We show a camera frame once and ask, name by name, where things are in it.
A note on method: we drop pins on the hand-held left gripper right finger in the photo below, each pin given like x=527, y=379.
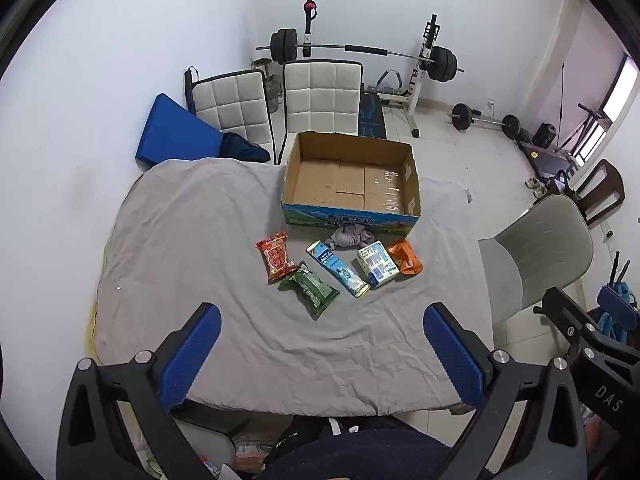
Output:
x=452, y=355

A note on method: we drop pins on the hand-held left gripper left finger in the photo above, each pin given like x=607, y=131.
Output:
x=192, y=355

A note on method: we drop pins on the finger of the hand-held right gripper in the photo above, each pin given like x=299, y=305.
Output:
x=565, y=310
x=620, y=300

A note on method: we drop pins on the orange snack packet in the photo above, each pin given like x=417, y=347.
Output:
x=406, y=257

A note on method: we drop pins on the white and blue carton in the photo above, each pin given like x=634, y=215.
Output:
x=376, y=262

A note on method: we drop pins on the red snack packet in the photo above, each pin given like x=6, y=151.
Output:
x=275, y=255

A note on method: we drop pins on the green snack packet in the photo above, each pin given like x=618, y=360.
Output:
x=312, y=292

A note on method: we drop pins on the long blue snack packet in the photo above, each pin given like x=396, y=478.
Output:
x=337, y=267

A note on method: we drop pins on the grey purple plush toy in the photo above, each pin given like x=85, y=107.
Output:
x=350, y=235

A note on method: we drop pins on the cardboard box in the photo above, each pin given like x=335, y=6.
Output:
x=345, y=180

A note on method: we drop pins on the light blue bag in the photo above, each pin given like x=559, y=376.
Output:
x=612, y=327

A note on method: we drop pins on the black antennas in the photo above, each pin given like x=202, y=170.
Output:
x=620, y=270

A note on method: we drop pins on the grey plastic chair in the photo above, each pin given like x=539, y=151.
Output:
x=540, y=250

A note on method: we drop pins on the grey table cloth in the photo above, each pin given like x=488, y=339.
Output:
x=200, y=260

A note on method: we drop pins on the brown wooden chair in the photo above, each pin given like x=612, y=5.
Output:
x=607, y=195

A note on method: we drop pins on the white shoe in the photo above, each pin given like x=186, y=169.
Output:
x=540, y=191
x=531, y=183

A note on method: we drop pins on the person's dark trousers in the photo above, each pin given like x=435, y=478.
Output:
x=350, y=455

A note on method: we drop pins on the brown black treadmill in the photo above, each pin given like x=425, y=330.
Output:
x=547, y=160

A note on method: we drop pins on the black speaker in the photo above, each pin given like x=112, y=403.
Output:
x=544, y=136

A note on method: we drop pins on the window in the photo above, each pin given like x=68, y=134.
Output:
x=620, y=90

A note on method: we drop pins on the dark blue bag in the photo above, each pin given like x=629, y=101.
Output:
x=242, y=149

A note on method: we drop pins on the small black barbell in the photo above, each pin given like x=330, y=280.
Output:
x=460, y=117

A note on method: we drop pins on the blue foam mat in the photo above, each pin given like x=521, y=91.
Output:
x=170, y=135

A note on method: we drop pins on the white padded chair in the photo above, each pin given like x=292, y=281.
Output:
x=320, y=95
x=235, y=110

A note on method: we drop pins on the black blue bench pad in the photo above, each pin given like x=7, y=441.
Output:
x=372, y=115

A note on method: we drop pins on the dark narrow bag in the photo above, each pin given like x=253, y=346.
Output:
x=190, y=85

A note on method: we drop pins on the grey metal weights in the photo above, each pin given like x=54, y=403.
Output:
x=272, y=92

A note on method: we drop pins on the white squat rack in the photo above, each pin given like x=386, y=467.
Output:
x=430, y=35

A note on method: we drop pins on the large black barbell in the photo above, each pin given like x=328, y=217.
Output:
x=360, y=50

